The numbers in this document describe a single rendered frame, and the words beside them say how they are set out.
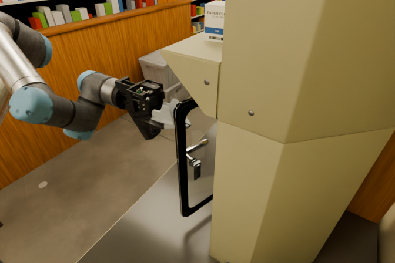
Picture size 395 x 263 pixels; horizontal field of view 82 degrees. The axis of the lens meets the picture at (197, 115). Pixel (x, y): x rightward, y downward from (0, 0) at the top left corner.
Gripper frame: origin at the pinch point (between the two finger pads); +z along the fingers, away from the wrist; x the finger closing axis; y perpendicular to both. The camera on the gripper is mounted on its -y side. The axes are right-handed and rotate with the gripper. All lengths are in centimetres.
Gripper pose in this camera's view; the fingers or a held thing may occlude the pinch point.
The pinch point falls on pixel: (184, 125)
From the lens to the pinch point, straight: 53.5
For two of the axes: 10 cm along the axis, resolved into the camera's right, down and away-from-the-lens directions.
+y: 0.0, -8.3, -5.7
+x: 5.4, -4.8, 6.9
